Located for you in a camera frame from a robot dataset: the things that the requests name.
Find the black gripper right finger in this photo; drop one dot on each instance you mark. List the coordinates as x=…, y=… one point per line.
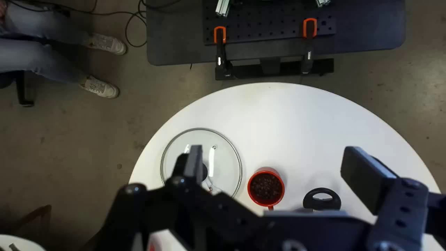
x=367, y=174

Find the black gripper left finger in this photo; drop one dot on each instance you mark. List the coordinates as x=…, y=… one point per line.
x=194, y=162

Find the glass pot lid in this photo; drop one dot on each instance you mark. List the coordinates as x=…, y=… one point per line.
x=223, y=157

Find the black cooking pot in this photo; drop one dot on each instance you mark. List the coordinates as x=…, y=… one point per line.
x=322, y=199

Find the white sneaker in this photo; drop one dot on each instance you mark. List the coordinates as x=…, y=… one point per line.
x=107, y=43
x=99, y=86

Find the orange black clamp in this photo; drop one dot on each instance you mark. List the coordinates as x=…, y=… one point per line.
x=309, y=28
x=219, y=35

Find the black cart table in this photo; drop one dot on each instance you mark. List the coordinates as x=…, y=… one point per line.
x=371, y=28

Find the black perforated breadboard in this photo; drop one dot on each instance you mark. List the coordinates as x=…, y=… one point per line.
x=269, y=22

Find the black chair base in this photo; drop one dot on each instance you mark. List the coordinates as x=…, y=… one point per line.
x=25, y=91

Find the blue jeans leg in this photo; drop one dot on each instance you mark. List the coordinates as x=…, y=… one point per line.
x=32, y=21
x=32, y=57

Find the aluminium rail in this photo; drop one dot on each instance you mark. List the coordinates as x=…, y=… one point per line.
x=223, y=7

